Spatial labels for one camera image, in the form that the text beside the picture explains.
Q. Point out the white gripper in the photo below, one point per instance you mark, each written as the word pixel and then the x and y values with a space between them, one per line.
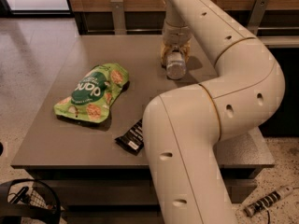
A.
pixel 176 35

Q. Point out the clear plastic water bottle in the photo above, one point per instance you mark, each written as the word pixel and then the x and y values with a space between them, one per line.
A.
pixel 175 65

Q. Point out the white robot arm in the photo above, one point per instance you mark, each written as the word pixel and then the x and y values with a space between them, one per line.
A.
pixel 181 126

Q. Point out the green snack bag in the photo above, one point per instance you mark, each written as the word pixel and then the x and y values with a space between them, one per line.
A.
pixel 94 95

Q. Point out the black candy bar wrapper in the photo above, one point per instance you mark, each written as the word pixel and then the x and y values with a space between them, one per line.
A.
pixel 132 141

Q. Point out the grey upper drawer front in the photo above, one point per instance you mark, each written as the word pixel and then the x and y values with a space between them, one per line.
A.
pixel 72 192

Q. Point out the grey drawer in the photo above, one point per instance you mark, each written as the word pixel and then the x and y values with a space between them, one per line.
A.
pixel 72 192
pixel 113 217

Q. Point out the white power strip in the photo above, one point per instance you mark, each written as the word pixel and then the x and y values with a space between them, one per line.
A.
pixel 268 200

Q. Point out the grey lower drawer front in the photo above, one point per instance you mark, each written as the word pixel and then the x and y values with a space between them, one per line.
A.
pixel 113 217

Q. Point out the left metal bracket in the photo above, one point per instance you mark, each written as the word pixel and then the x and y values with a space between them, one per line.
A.
pixel 118 16

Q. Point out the black wire basket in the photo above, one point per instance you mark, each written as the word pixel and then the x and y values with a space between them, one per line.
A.
pixel 28 198

